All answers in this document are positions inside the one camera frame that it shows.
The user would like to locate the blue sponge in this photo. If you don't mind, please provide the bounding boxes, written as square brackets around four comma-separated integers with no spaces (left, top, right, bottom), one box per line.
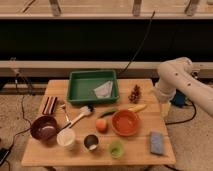
[150,132,164,155]

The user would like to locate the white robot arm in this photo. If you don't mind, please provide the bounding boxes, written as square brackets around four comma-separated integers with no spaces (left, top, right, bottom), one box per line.
[153,57,213,118]

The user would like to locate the green plastic cup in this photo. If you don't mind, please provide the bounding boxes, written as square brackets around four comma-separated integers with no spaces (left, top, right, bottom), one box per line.
[108,140,124,159]

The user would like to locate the metal cup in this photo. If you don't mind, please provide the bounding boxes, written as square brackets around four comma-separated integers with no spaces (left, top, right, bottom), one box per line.
[84,134,99,151]

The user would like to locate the white cup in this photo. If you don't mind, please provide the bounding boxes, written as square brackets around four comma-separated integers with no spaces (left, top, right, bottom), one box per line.
[57,128,76,150]

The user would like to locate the blue device on floor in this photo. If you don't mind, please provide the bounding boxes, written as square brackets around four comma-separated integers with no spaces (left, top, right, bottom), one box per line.
[171,91,186,107]

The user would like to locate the yellow banana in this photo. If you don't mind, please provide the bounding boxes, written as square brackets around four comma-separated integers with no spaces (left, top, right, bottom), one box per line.
[128,104,147,112]

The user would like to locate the dark grape bunch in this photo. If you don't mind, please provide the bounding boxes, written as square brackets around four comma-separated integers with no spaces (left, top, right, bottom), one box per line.
[128,85,141,104]

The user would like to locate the orange bowl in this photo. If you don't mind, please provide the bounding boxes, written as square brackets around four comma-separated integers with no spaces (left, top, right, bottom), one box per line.
[111,110,140,136]

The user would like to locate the green pepper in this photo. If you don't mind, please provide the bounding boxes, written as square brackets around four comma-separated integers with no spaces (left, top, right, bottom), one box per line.
[97,108,118,118]

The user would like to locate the grey folded cloth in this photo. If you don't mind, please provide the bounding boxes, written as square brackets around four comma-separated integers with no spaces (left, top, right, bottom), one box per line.
[94,81,113,98]

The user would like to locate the orange peach fruit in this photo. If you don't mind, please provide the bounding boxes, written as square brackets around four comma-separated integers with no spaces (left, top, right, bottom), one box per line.
[95,118,108,133]

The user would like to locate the white dish brush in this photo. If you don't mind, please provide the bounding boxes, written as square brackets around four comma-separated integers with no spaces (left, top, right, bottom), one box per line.
[64,105,94,129]

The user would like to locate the green plastic bin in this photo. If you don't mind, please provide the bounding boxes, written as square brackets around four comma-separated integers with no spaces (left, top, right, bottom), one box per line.
[67,70,119,105]

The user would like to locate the metal spoon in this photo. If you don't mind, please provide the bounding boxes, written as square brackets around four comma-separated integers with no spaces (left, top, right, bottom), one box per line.
[60,103,70,122]

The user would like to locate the striped brown block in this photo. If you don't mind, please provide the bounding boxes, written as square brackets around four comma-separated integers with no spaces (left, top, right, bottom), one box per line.
[42,96,57,115]

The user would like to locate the dark purple bowl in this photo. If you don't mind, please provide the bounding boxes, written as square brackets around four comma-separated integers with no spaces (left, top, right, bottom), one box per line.
[30,116,58,141]

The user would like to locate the black floor cable right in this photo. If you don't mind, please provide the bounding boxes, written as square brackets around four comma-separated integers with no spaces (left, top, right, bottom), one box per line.
[165,99,198,126]

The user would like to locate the black floor cable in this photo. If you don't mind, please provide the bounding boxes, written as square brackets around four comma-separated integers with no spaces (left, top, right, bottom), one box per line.
[165,99,198,126]
[0,71,34,168]

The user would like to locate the black hanging cable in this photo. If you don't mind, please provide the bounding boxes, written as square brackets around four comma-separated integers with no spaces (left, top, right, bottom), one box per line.
[118,10,157,76]

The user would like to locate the black floor cable left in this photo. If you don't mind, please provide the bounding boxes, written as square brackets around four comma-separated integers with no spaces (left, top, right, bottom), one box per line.
[0,71,34,168]

